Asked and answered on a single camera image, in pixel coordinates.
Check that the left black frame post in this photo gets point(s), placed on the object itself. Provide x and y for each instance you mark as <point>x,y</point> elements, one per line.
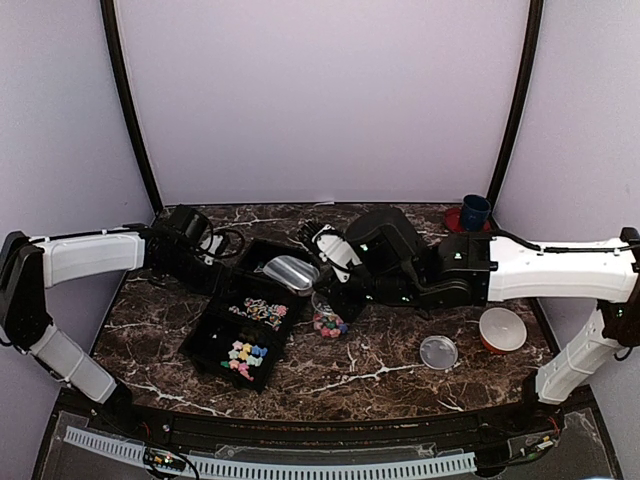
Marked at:
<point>128,109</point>

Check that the black front table rail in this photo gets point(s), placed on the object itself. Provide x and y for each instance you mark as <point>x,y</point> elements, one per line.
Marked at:
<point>307,406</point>

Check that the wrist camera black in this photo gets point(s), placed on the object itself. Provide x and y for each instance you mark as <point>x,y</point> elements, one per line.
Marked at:
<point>187,225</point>
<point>386,243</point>

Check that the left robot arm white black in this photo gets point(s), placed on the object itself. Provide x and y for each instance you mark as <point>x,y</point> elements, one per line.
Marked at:
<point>32,265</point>

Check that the clear plastic lid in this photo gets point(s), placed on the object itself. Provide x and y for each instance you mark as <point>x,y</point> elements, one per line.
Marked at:
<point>438,352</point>

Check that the black three-compartment candy tray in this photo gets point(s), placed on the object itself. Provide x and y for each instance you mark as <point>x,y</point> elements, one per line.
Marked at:
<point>241,333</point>

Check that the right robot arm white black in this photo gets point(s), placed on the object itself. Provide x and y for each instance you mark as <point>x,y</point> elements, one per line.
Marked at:
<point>474,269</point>

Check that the clear plastic cup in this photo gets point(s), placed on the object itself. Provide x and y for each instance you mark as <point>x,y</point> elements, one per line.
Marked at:
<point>325,320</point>

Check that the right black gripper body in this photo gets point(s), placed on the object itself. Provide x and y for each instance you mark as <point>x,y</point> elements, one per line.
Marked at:
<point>348,309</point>

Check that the right black frame post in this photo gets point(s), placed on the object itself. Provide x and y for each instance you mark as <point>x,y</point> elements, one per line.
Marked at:
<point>520,93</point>

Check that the star candies pile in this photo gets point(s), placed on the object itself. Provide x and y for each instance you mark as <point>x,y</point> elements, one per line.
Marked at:
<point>245,359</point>

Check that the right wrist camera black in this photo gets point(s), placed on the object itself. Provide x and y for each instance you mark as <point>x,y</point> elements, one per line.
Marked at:
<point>386,243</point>

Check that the left circuit board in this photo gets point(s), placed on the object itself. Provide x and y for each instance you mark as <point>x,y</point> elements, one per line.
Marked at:
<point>163,460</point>

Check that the right circuit board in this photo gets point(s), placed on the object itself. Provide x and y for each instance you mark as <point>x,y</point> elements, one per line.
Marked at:
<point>538,446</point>

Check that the circuit board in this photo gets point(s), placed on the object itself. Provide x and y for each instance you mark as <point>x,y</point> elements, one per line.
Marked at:
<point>538,446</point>
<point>163,460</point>

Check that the orange white bowl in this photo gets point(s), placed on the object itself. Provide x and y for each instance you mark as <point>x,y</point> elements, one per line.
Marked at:
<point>502,331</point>

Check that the metal scoop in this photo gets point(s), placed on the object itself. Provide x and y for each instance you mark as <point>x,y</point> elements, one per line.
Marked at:
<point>294,274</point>

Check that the swirl lollipops pile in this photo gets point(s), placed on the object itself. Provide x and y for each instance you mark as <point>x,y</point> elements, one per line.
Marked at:
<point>259,310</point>

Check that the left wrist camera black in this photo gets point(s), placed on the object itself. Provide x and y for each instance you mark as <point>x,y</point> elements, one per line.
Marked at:
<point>187,225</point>

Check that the black frame post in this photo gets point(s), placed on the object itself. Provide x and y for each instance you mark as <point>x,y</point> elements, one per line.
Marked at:
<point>520,93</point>
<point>128,109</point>

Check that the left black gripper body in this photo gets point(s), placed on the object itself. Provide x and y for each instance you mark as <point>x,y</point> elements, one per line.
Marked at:
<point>199,282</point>

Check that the blue mug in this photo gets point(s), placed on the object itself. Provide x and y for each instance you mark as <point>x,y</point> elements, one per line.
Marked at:
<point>474,213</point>

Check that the red plate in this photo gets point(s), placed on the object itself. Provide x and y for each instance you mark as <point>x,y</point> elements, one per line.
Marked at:
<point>452,223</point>

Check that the white slotted cable duct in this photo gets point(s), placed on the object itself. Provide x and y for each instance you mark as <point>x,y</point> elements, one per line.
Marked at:
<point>198,466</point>

